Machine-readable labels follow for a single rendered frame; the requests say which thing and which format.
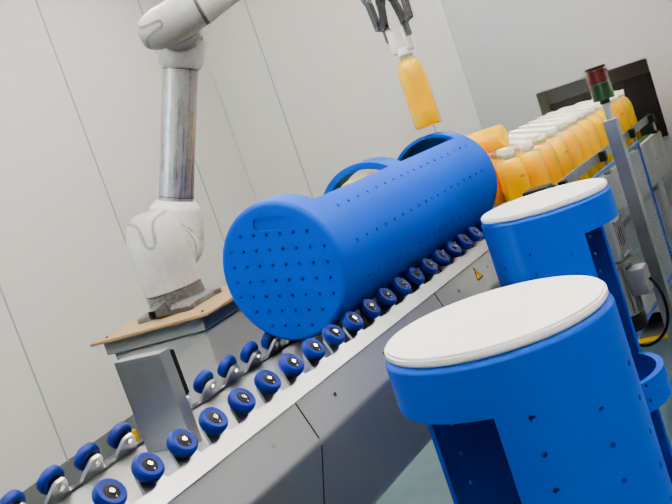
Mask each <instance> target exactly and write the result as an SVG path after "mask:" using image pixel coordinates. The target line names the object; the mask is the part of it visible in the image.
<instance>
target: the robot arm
mask: <svg viewBox="0 0 672 504"><path fill-rule="evenodd" d="M238 1H240V0H165V1H163V2H162V3H160V4H158V5H156V6H155V7H153V8H152V9H150V10H149V11H147V12H146V13H145V14H144V15H143V16H142V18H141V19H140V20H139V22H138V23H137V27H136V31H137V33H138V35H139V37H140V39H141V41H142V42H143V44H144V46H145V47H146V48H148V49H150V50H157V58H158V63H159V65H160V67H162V68H163V71H162V104H161V137H160V169H159V199H156V200H155V201H154V202H153V203H152V205H151V206H150V209H149V211H146V212H144V213H141V214H139V215H137V216H135V217H133V218H132V219H131V220H130V223H129V224H128V226H127V232H126V245H127V249H128V253H129V256H130V259H131V262H132V265H133V268H134V270H135V273H136V276H137V278H138V280H139V283H140V285H141V287H142V289H143V291H144V293H145V295H146V298H147V301H148V305H149V308H150V309H149V311H148V312H146V313H145V314H144V315H142V316H141V317H139V318H138V319H137V322H138V324H143V323H146V322H149V321H152V320H156V319H160V318H163V317H167V316H170V315H174V314H178V313H182V312H187V311H189V310H192V309H194V308H195V307H196V306H198V305H200V304H201V303H203V302H205V301H206V300H208V299H210V298H211V297H213V296H215V295H217V294H219V293H221V292H222V290H221V287H215V288H207V289H206V288H205V287H204V285H203V283H202V281H201V279H200V276H199V273H198V269H197V265H196V263H197V262H198V260H199V259H200V257H201V255H202V253H203V250H204V244H205V240H204V231H203V211H202V208H201V206H200V205H199V204H198V202H197V201H195V200H194V174H195V146H196V119H197V91H198V70H201V69H202V67H203V65H204V61H205V55H206V49H207V43H208V34H209V32H208V26H207V25H208V24H210V23H212V22H213V21H214V20H215V19H216V18H218V17H219V16H220V15H221V14H222V13H224V12H225V11H226V10H228V9H229V8H230V7H232V6H233V5H234V4H236V3H237V2H238ZM385 1H386V0H375V4H376V6H377V10H378V15H379V18H378V15H377V13H376V10H375V8H374V5H373V3H372V0H361V2H362V4H363V5H364V6H365V7H366V10H367V12H368V15H369V17H370V20H371V22H372V25H373V27H374V30H375V32H382V33H383V35H384V38H385V41H386V43H387V44H389V45H390V48H391V51H392V54H393V56H397V55H398V54H397V51H396V50H397V49H398V46H397V42H396V39H395V36H394V33H393V30H392V29H389V25H388V19H387V13H386V8H385V5H386V2H385ZM388 1H389V2H390V4H391V6H392V8H393V9H394V11H395V13H396V15H397V17H398V19H399V20H400V25H399V28H400V30H401V33H402V36H403V39H404V41H405V44H406V47H407V50H412V49H414V45H413V42H412V39H411V36H410V35H412V31H411V28H410V25H409V20H410V19H411V18H413V12H412V9H411V5H410V2H409V0H401V4H402V7H403V9H402V7H401V5H400V3H399V1H398V0H388Z"/></svg>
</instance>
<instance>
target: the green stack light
mask: <svg viewBox="0 0 672 504"><path fill-rule="evenodd" d="M589 90H590V94H591V96H592V100H593V103H595V102H599V101H602V100H605V99H608V98H611V97H614V96H615V94H614V90H613V87H612V83H611V80H607V81H605V82H602V83H599V84H596V85H593V86H589Z"/></svg>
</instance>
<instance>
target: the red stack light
mask: <svg viewBox="0 0 672 504"><path fill-rule="evenodd" d="M608 74H609V73H608V70H607V67H603V68H600V69H597V70H594V71H591V72H588V73H585V77H586V80H587V83H588V86H593V85H596V84H599V83H602V82H605V81H607V80H610V78H609V75H608Z"/></svg>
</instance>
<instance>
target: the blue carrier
mask: <svg viewBox="0 0 672 504"><path fill-rule="evenodd" d="M363 169H376V170H379V171H377V172H375V173H373V174H370V175H368V176H366V177H363V178H361V179H359V180H356V181H354V182H352V183H350V184H347V185H345V186H343V187H342V185H343V184H344V183H346V182H347V181H348V180H349V179H350V177H351V176H352V175H353V174H355V173H356V172H357V171H359V170H363ZM496 195H497V176H496V172H495V168H494V166H493V163H492V161H491V159H490V157H489V156H488V154H487V153H486V152H485V150H484V149H483V148H482V147H481V146H480V145H479V144H478V143H476V142H475V141H474V140H472V139H471V138H469V137H467V136H465V135H462V134H460V133H456V132H449V131H442V132H435V133H431V134H429V135H426V136H424V137H421V138H419V139H417V140H415V141H413V142H412V143H410V144H409V145H408V146H407V147H406V148H405V149H404V150H403V151H402V152H401V154H400V155H399V157H398V159H397V160H396V159H392V158H387V157H375V158H370V159H366V160H363V161H361V162H358V163H356V164H353V165H351V166H349V167H347V168H345V169H343V170H342V171H340V172H339V173H338V174H337V175H336V176H335V177H334V178H333V179H332V180H331V181H330V183H329V184H328V186H327V188H326V190H325V192H324V194H323V195H322V196H320V197H317V198H315V199H313V198H311V197H308V196H304V195H300V194H281V195H276V196H273V197H271V198H268V199H266V200H263V201H261V202H258V203H256V204H253V205H251V206H250V207H248V208H246V209H245V210H244V211H243V212H241V213H240V214H239V215H238V216H237V218H236V219H235V220H234V221H233V223H232V225H231V226H230V228H229V230H228V233H227V235H226V238H225V242H224V247H223V270H224V275H225V279H226V283H227V286H228V288H229V291H230V293H231V295H232V297H233V299H234V301H235V303H236V304H237V306H238V307H239V309H240V310H241V311H242V313H243V314H244V315H245V316H246V317H247V318H248V319H249V320H250V321H251V322H252V323H253V324H254V325H256V326H257V327H258V328H260V329H261V330H263V331H264V332H266V333H268V334H270V335H272V336H275V337H278V338H281V339H286V340H293V341H299V340H305V339H307V338H314V337H317V336H319V335H321V332H322V329H323V328H324V326H326V325H327V324H333V325H336V324H337V323H339V322H340V321H341V316H342V315H343V313H344V312H346V311H352V312H354V311H356V310H357V309H359V308H358V307H359V304H360V302H361V301H362V300H364V299H369V300H371V299H373V298H374V297H375V293H376V291H377V290H378V289H379V288H386V289H387V288H389V287H390V286H391V281H392V280H393V279H394V278H396V277H399V278H403V277H404V276H405V272H406V271H407V269H408V268H417V267H419V262H420V261H421V260H422V259H423V258H427V259H430V258H432V257H431V256H432V253H433V251H435V250H443V249H444V248H443V247H444V245H445V243H446V242H454V241H455V237H456V236H457V235H458V234H466V230H467V228H468V227H476V223H477V221H478V220H481V218H482V216H483V215H484V214H485V213H487V212H488V211H490V210H491V209H492V207H493V205H494V203H495V199H496Z"/></svg>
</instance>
